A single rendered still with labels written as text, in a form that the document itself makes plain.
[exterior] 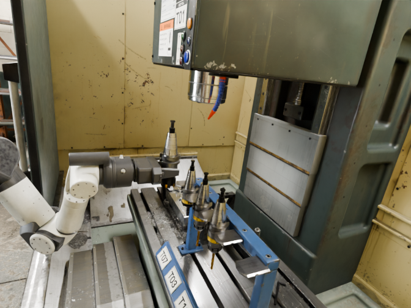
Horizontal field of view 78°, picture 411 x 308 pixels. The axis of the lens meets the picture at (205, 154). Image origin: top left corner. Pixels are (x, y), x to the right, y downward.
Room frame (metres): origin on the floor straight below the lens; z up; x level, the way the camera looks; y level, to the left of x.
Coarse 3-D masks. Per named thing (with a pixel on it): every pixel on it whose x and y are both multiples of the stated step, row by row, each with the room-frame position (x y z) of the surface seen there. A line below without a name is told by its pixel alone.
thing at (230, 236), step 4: (216, 232) 0.59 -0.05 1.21; (220, 232) 0.59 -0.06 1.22; (224, 232) 0.59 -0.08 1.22; (228, 232) 0.59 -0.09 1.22; (232, 232) 0.60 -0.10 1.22; (236, 232) 0.60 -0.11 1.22; (216, 236) 0.57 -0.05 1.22; (220, 236) 0.57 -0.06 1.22; (224, 236) 0.57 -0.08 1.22; (228, 236) 0.58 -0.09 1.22; (232, 236) 0.58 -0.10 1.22; (236, 236) 0.58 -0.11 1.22; (240, 236) 0.58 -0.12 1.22; (216, 240) 0.56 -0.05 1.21; (220, 240) 0.56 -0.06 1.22; (224, 240) 0.56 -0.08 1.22; (228, 240) 0.56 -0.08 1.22; (232, 240) 0.56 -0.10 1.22; (236, 240) 0.56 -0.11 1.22; (240, 240) 0.57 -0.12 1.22; (224, 244) 0.54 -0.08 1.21; (228, 244) 0.55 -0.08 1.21
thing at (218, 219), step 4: (224, 200) 0.63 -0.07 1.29; (216, 204) 0.62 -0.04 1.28; (220, 204) 0.61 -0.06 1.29; (224, 204) 0.62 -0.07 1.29; (216, 208) 0.62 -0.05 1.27; (220, 208) 0.61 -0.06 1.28; (224, 208) 0.62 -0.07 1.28; (216, 212) 0.61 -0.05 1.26; (220, 212) 0.61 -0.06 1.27; (224, 212) 0.61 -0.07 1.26; (212, 216) 0.62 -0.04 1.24; (216, 216) 0.61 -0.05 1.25; (220, 216) 0.61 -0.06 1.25; (224, 216) 0.61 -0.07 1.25; (212, 220) 0.61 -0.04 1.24; (216, 220) 0.61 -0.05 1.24; (220, 220) 0.61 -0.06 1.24; (224, 220) 0.61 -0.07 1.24; (216, 224) 0.60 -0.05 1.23; (220, 224) 0.60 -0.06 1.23; (224, 224) 0.61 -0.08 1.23
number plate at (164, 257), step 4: (164, 248) 0.82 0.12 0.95; (160, 252) 0.82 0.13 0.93; (164, 252) 0.81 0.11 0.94; (168, 252) 0.79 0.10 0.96; (160, 256) 0.80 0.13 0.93; (164, 256) 0.79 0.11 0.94; (168, 256) 0.78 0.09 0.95; (160, 260) 0.78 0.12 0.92; (164, 260) 0.77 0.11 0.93; (168, 260) 0.76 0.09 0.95; (160, 264) 0.77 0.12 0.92; (164, 264) 0.76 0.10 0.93; (164, 268) 0.75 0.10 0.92
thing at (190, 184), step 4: (188, 172) 0.81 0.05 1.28; (192, 172) 0.81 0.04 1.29; (188, 176) 0.81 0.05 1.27; (192, 176) 0.81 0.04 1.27; (188, 180) 0.81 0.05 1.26; (192, 180) 0.81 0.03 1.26; (188, 184) 0.80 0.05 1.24; (192, 184) 0.80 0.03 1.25; (188, 188) 0.80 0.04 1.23; (192, 188) 0.80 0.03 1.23
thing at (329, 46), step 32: (160, 0) 1.01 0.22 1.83; (224, 0) 0.72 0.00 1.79; (256, 0) 0.77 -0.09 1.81; (288, 0) 0.81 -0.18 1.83; (320, 0) 0.86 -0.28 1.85; (352, 0) 0.92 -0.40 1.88; (224, 32) 0.73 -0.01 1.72; (256, 32) 0.77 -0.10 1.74; (288, 32) 0.82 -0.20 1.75; (320, 32) 0.88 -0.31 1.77; (352, 32) 0.94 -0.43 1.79; (160, 64) 0.99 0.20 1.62; (192, 64) 0.70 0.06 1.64; (224, 64) 0.73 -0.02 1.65; (256, 64) 0.78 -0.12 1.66; (288, 64) 0.83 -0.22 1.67; (320, 64) 0.89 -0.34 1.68; (352, 64) 0.96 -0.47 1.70
